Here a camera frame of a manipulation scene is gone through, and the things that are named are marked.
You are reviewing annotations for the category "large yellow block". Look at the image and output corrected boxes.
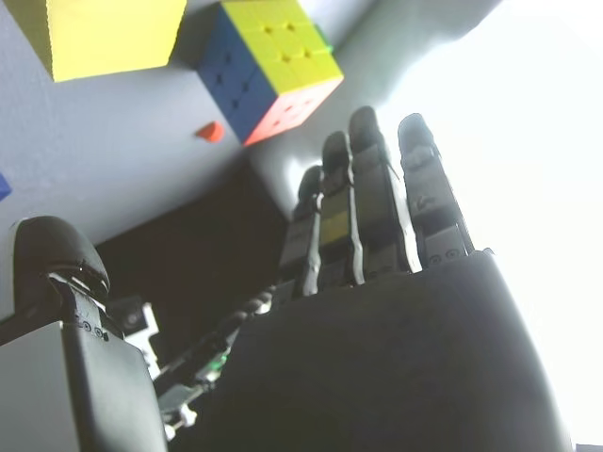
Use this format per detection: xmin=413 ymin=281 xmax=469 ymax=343
xmin=16 ymin=0 xmax=188 ymax=84

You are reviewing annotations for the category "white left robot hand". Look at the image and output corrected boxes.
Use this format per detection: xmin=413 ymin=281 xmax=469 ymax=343
xmin=0 ymin=105 xmax=576 ymax=452

